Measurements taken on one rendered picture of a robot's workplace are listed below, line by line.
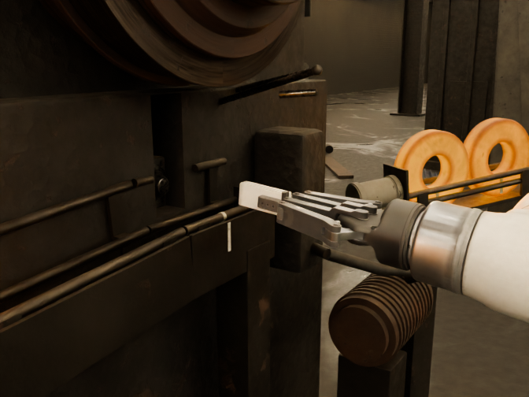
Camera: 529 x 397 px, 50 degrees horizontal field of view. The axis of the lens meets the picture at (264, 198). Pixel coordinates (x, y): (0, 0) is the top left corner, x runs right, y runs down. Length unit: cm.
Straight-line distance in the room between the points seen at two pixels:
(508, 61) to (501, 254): 286
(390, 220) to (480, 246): 10
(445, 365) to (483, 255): 132
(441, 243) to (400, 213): 6
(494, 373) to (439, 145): 96
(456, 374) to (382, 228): 127
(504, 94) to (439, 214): 282
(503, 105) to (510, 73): 17
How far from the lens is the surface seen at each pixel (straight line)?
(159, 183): 81
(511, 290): 57
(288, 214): 65
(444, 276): 60
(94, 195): 70
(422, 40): 949
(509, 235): 58
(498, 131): 120
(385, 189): 105
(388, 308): 96
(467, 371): 188
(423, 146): 108
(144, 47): 62
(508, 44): 340
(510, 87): 339
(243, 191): 72
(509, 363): 196
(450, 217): 60
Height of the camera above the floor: 92
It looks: 14 degrees down
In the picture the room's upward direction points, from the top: straight up
